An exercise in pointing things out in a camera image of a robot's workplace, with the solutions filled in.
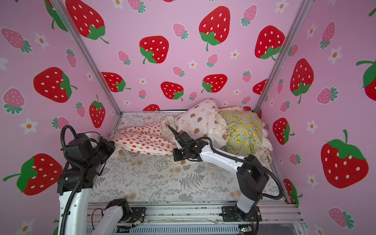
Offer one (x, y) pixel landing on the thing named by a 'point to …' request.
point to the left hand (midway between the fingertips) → (115, 139)
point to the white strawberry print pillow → (148, 138)
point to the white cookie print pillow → (203, 119)
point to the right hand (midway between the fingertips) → (171, 157)
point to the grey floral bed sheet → (134, 177)
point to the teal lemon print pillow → (245, 130)
